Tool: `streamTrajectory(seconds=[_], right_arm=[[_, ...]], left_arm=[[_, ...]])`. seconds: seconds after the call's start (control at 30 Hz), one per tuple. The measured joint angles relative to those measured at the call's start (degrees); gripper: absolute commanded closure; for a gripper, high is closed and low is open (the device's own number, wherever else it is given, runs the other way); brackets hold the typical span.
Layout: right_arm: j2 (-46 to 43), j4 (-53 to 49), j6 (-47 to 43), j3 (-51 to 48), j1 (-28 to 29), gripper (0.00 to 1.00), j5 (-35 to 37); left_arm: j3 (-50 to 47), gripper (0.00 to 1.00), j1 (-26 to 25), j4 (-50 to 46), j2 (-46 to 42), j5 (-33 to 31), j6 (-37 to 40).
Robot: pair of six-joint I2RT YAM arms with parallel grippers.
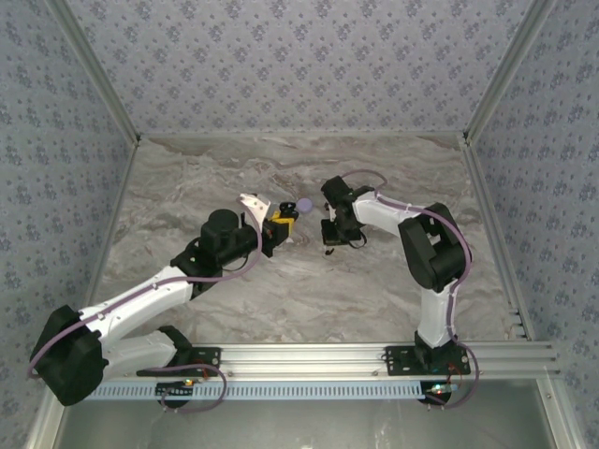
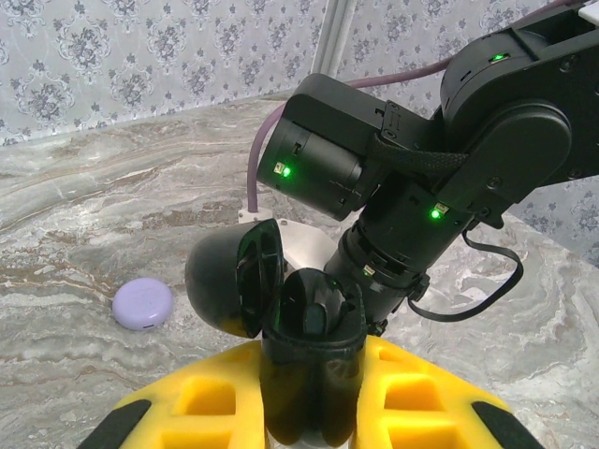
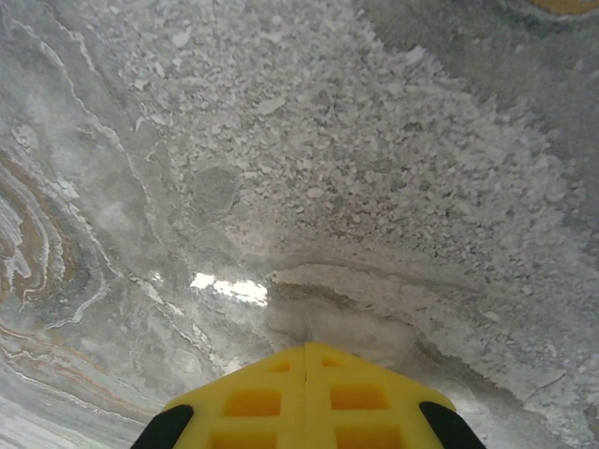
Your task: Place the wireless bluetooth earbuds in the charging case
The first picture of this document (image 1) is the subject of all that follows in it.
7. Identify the wide grooved aluminium rail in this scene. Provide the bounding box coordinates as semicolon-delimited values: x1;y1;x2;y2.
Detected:
51;342;562;380

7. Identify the thin aluminium table edge rail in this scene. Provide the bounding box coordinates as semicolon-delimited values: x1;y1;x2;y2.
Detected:
139;132;467;140

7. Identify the aluminium table side rail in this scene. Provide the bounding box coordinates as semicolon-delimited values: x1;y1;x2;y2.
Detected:
460;135;535;341
69;138;141;346

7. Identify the grey metal panel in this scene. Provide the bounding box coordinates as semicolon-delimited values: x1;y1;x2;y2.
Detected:
55;397;548;449

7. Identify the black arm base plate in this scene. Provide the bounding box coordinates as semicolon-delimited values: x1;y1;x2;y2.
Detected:
136;347;222;378
384;345;472;378

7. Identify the aluminium corner post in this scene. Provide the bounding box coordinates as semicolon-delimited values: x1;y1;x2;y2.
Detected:
46;0;142;144
462;0;559;141

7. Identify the small circuit board with LED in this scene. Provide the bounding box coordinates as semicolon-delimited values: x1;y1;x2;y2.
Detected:
155;381;196;399
420;381;458;404

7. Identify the slotted grey cable duct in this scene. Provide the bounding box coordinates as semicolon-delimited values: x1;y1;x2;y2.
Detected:
68;381;430;402

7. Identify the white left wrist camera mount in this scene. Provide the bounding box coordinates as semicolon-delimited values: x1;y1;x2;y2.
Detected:
236;194;271;230

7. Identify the aluminium frame leg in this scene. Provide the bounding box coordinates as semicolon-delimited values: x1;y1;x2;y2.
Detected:
535;378;586;449
25;378;71;449

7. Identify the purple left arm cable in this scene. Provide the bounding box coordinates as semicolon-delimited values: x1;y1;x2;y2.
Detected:
27;254;229;413

